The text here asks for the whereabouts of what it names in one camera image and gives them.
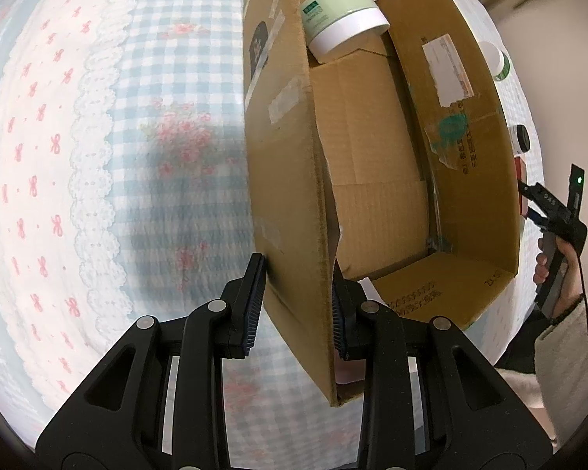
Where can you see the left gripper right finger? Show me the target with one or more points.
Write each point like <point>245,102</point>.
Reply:
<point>431,400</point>

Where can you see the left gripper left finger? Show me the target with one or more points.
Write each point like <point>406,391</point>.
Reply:
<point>156,398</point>

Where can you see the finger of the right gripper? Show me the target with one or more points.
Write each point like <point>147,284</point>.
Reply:
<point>538,219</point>
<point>541,196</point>

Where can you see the black lid white jar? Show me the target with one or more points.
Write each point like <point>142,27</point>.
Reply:
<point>520,139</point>

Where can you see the cardboard box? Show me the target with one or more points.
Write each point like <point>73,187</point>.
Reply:
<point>392,163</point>

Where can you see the white jar green band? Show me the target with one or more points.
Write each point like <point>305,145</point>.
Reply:
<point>497,61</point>

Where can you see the light green cream jar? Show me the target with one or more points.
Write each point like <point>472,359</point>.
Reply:
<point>336,28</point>

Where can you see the red carton box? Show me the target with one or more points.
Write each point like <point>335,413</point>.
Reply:
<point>521,176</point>

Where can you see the person right hand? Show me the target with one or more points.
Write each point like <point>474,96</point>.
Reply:
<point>567,288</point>

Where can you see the blue checked bed sheet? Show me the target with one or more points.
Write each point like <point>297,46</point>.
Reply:
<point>123,183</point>

